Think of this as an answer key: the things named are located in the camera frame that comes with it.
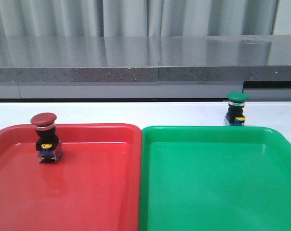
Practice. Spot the green plastic tray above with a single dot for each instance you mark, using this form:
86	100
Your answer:
215	179

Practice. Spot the red plastic tray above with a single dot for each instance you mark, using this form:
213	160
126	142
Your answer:
93	187

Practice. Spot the red mushroom push button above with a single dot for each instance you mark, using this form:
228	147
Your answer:
48	145

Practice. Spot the grey granite counter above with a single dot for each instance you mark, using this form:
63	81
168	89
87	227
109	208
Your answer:
145	69

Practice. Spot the grey pleated curtain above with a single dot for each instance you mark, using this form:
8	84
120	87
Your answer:
136	18

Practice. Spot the green mushroom push button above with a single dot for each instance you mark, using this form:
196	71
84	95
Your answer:
236	103

